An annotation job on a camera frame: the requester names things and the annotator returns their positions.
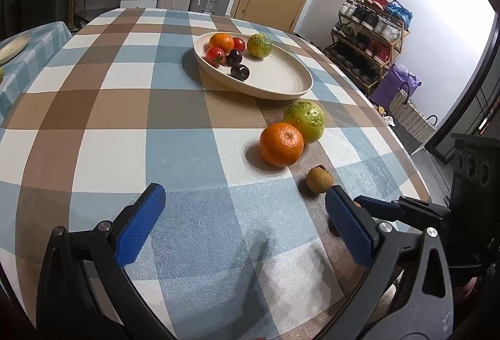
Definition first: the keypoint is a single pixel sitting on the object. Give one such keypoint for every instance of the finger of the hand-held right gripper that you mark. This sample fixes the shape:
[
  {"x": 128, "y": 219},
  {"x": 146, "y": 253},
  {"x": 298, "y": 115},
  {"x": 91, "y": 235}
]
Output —
[
  {"x": 390, "y": 209},
  {"x": 422, "y": 225}
]

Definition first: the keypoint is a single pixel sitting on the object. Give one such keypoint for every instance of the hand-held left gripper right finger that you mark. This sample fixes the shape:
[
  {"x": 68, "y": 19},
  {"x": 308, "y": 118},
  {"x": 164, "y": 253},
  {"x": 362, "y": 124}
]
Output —
[{"x": 347, "y": 226}]

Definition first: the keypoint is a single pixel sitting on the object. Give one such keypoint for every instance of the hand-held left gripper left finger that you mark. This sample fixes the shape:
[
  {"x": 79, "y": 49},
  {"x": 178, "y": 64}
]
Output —
[{"x": 140, "y": 222}]

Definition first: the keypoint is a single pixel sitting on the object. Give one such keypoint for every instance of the brown longan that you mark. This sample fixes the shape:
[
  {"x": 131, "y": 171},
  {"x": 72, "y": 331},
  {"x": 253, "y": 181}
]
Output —
[
  {"x": 357, "y": 204},
  {"x": 319, "y": 179}
]

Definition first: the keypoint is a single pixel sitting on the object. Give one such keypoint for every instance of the cream round plate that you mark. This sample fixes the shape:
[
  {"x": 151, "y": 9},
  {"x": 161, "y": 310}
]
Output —
[{"x": 281, "y": 78}]

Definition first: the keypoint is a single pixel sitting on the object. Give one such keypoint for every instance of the dark purple plum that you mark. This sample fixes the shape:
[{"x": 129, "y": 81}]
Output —
[
  {"x": 234, "y": 57},
  {"x": 239, "y": 72}
]

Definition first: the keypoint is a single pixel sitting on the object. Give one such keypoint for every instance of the red tomato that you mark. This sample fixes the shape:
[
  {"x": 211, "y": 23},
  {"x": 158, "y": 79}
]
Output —
[
  {"x": 239, "y": 44},
  {"x": 215, "y": 55}
]

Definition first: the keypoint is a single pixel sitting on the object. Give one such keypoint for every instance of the orange mandarin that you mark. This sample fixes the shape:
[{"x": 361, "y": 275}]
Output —
[
  {"x": 220, "y": 43},
  {"x": 281, "y": 144}
]

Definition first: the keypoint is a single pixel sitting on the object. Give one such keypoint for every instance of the green bumpy citrus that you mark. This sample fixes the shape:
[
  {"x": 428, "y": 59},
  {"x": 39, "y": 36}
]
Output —
[{"x": 259, "y": 45}]

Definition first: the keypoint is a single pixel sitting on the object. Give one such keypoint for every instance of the white woven basket bag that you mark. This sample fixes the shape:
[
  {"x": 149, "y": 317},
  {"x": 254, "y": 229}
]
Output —
[{"x": 412, "y": 121}]

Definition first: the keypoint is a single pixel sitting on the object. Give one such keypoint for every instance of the yellow-green smooth citrus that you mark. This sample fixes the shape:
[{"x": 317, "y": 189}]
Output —
[{"x": 304, "y": 121}]

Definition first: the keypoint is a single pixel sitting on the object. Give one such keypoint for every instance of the brown blue checked tablecloth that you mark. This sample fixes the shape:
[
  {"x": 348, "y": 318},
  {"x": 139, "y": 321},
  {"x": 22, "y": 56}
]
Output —
[{"x": 117, "y": 109}]

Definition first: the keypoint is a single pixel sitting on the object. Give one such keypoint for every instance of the purple bag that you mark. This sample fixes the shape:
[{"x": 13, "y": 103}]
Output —
[{"x": 396, "y": 84}]

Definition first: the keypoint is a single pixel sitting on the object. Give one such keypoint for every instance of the wooden shoe rack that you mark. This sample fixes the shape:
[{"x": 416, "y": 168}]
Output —
[{"x": 398, "y": 35}]

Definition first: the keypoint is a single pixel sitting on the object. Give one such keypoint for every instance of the rows of assorted sneakers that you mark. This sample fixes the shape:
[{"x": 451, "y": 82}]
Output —
[{"x": 371, "y": 19}]

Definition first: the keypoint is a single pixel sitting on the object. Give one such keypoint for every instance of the pale blue checked tablecloth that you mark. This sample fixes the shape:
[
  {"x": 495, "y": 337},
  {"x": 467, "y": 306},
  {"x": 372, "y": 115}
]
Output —
[{"x": 43, "y": 46}]

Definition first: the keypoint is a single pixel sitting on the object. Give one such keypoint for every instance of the small beige plate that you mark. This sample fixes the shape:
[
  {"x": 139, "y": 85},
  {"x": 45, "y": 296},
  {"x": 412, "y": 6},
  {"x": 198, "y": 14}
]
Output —
[{"x": 11, "y": 50}]

